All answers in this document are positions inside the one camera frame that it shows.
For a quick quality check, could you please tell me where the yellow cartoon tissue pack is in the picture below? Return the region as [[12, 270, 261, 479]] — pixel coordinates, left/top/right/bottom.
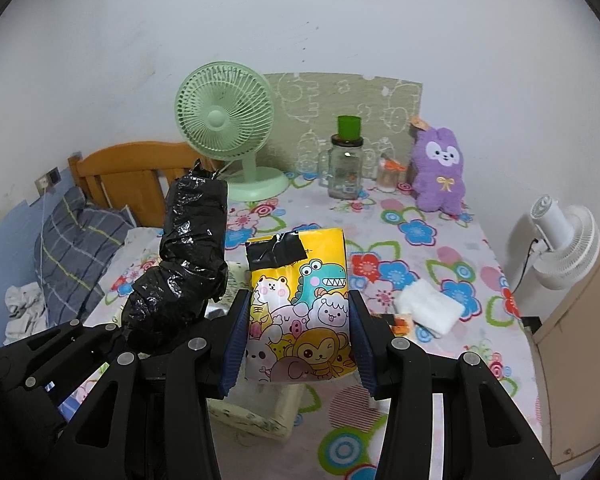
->
[[244, 227, 358, 385]]

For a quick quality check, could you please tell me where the glass jar mug green lid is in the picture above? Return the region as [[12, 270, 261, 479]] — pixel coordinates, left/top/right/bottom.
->
[[318, 116, 367, 200]]

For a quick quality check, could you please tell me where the wooden bed headboard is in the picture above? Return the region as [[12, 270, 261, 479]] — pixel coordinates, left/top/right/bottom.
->
[[68, 141, 221, 228]]

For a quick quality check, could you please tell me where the floral tablecloth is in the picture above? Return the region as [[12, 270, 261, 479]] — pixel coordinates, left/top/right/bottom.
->
[[60, 170, 543, 480]]

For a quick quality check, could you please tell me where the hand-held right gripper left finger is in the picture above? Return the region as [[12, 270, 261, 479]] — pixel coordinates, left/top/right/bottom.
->
[[50, 287, 253, 480]]

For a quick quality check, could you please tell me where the grey plaid pillow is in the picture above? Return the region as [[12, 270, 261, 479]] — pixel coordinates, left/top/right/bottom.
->
[[34, 187, 136, 326]]

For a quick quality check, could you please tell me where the white crumpled cloth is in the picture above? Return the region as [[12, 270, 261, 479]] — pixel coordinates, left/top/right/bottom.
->
[[4, 282, 48, 338]]

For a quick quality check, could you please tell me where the beige door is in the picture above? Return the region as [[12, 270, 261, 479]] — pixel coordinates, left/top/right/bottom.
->
[[527, 220, 600, 476]]

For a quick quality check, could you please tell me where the yellow printed fabric storage box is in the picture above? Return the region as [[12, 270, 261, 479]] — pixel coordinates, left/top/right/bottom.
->
[[200, 260, 311, 443]]

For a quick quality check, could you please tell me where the green desk fan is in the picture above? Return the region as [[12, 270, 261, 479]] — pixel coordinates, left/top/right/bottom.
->
[[175, 61, 290, 203]]

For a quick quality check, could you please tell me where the black plastic bundle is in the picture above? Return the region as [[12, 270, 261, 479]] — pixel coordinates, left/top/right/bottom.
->
[[120, 158, 231, 353]]

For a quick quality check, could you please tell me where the white cloth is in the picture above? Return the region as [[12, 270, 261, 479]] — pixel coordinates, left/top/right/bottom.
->
[[4, 282, 48, 338], [395, 280, 466, 336]]

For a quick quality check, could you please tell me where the purple plush bunny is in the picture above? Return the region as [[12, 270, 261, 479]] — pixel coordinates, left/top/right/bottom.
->
[[409, 116, 470, 213]]

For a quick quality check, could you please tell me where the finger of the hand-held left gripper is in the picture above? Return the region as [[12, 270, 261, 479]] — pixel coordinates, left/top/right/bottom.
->
[[2, 319, 131, 361]]

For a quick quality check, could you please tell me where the wall outlet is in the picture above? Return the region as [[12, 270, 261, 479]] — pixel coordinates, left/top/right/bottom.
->
[[34, 167, 62, 196]]

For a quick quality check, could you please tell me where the green patterned board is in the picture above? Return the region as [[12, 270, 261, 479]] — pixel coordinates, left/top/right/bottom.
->
[[265, 72, 423, 181]]

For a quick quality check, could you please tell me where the white charging cable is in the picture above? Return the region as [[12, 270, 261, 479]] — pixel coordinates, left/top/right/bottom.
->
[[36, 192, 50, 288]]

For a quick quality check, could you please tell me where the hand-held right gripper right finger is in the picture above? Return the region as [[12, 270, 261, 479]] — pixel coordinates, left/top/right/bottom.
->
[[347, 290, 556, 480]]

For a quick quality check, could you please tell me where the white standing fan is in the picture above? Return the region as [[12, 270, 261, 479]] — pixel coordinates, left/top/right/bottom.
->
[[510, 195, 600, 293]]

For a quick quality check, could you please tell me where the cotton swab jar orange lid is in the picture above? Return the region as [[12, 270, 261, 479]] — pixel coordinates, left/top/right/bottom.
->
[[377, 157, 404, 189]]

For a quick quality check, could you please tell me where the white bedding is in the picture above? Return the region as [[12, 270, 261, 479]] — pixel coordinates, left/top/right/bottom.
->
[[122, 225, 166, 261]]

